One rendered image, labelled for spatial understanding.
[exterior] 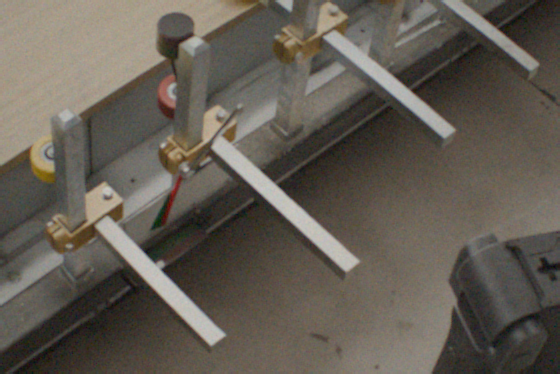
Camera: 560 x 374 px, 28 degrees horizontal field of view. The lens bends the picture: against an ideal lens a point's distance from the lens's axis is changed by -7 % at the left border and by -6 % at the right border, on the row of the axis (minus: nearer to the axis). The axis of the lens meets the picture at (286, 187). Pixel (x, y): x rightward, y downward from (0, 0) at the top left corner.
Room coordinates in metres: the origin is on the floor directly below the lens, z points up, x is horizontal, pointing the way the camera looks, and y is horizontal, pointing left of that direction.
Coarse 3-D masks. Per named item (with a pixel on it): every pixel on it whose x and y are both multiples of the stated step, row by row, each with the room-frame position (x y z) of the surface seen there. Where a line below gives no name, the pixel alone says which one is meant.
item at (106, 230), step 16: (96, 224) 1.04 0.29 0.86; (112, 224) 1.05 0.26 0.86; (112, 240) 1.02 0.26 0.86; (128, 240) 1.02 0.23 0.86; (128, 256) 0.99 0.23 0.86; (144, 256) 1.00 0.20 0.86; (144, 272) 0.97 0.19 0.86; (160, 272) 0.97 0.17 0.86; (160, 288) 0.95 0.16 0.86; (176, 288) 0.95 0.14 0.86; (160, 304) 0.93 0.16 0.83; (176, 304) 0.92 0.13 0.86; (192, 304) 0.93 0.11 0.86; (176, 320) 0.91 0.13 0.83; (192, 320) 0.90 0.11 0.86; (208, 320) 0.91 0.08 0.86; (192, 336) 0.89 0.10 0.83; (208, 336) 0.88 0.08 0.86; (224, 336) 0.88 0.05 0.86
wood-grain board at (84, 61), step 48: (0, 0) 1.46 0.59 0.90; (48, 0) 1.48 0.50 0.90; (96, 0) 1.50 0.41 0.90; (144, 0) 1.51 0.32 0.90; (192, 0) 1.53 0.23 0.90; (240, 0) 1.55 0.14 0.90; (0, 48) 1.34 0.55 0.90; (48, 48) 1.36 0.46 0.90; (96, 48) 1.38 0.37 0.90; (144, 48) 1.39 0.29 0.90; (0, 96) 1.23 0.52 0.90; (48, 96) 1.25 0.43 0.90; (96, 96) 1.27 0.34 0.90; (0, 144) 1.13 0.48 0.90
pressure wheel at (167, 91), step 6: (168, 78) 1.33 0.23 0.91; (174, 78) 1.33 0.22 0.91; (162, 84) 1.31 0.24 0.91; (168, 84) 1.31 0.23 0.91; (174, 84) 1.32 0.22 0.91; (162, 90) 1.30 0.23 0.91; (168, 90) 1.30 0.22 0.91; (174, 90) 1.30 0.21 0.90; (162, 96) 1.28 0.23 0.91; (168, 96) 1.29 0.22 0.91; (174, 96) 1.29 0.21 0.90; (162, 102) 1.27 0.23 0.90; (168, 102) 1.27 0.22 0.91; (174, 102) 1.27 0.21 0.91; (162, 108) 1.27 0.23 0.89; (168, 108) 1.27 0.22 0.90; (174, 108) 1.26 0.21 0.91; (168, 114) 1.27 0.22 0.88; (174, 114) 1.26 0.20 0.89
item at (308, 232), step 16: (224, 144) 1.24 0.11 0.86; (224, 160) 1.21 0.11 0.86; (240, 160) 1.21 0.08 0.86; (240, 176) 1.19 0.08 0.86; (256, 176) 1.19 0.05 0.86; (256, 192) 1.16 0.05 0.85; (272, 192) 1.16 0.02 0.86; (272, 208) 1.14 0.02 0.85; (288, 208) 1.14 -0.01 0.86; (288, 224) 1.11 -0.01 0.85; (304, 224) 1.11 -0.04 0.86; (304, 240) 1.09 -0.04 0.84; (320, 240) 1.09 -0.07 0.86; (320, 256) 1.07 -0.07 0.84; (336, 256) 1.06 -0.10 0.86; (352, 256) 1.07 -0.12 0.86; (336, 272) 1.05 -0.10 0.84; (352, 272) 1.05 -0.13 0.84
